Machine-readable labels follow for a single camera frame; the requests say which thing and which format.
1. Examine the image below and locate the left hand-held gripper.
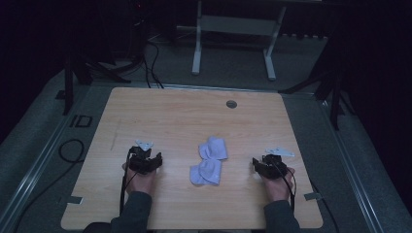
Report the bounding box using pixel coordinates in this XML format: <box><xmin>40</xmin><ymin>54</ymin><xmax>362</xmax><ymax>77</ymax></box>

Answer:
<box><xmin>127</xmin><ymin>139</ymin><xmax>163</xmax><ymax>176</ymax></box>

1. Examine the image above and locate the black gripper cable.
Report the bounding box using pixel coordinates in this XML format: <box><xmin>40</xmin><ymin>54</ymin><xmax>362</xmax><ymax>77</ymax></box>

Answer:
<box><xmin>119</xmin><ymin>151</ymin><xmax>134</xmax><ymax>216</ymax></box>
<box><xmin>273</xmin><ymin>160</ymin><xmax>297</xmax><ymax>213</ymax></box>

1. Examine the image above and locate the pale blue folded cloth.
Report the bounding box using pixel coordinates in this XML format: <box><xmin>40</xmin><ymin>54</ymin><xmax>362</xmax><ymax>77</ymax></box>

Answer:
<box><xmin>197</xmin><ymin>135</ymin><xmax>229</xmax><ymax>161</ymax></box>
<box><xmin>189</xmin><ymin>158</ymin><xmax>223</xmax><ymax>186</ymax></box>

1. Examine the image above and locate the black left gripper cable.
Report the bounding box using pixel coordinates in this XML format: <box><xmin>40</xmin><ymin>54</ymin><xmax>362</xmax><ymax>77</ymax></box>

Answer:
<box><xmin>119</xmin><ymin>151</ymin><xmax>134</xmax><ymax>216</ymax></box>

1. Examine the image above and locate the metal floor rail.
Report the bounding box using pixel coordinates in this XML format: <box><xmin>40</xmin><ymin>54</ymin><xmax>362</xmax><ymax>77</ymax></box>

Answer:
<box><xmin>0</xmin><ymin>84</ymin><xmax>95</xmax><ymax>233</ymax></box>
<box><xmin>319</xmin><ymin>98</ymin><xmax>387</xmax><ymax>233</ymax></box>

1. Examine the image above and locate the person's right hand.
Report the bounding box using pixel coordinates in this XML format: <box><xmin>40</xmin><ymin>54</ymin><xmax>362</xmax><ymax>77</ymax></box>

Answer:
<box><xmin>261</xmin><ymin>166</ymin><xmax>296</xmax><ymax>203</ymax></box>

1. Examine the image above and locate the white metal desk frame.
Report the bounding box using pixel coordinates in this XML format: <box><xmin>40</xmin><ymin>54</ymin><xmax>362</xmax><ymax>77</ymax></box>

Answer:
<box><xmin>190</xmin><ymin>0</ymin><xmax>288</xmax><ymax>82</ymax></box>

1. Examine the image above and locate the person's left hand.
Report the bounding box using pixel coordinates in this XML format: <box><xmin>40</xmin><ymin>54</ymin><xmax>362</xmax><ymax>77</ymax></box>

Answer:
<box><xmin>121</xmin><ymin>162</ymin><xmax>158</xmax><ymax>195</ymax></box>

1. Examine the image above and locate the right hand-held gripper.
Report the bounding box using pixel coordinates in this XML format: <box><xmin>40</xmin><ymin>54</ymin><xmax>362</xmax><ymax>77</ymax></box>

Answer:
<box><xmin>252</xmin><ymin>147</ymin><xmax>296</xmax><ymax>181</ymax></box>

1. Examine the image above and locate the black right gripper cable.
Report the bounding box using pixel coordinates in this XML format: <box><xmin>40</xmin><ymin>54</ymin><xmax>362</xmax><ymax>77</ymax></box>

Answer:
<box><xmin>273</xmin><ymin>160</ymin><xmax>297</xmax><ymax>213</ymax></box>

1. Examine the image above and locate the grey tape piece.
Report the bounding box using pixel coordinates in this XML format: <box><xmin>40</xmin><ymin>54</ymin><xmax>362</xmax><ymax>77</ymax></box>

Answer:
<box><xmin>303</xmin><ymin>191</ymin><xmax>324</xmax><ymax>202</ymax></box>
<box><xmin>67</xmin><ymin>195</ymin><xmax>85</xmax><ymax>206</ymax></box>

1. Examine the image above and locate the black looped floor cable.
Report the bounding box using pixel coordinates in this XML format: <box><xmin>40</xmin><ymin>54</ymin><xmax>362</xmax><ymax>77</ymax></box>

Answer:
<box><xmin>11</xmin><ymin>138</ymin><xmax>86</xmax><ymax>233</ymax></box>

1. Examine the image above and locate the black metal stand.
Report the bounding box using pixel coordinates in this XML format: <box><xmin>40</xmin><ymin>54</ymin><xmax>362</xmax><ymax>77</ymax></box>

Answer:
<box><xmin>279</xmin><ymin>61</ymin><xmax>356</xmax><ymax>131</ymax></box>
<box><xmin>54</xmin><ymin>52</ymin><xmax>132</xmax><ymax>117</ymax></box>

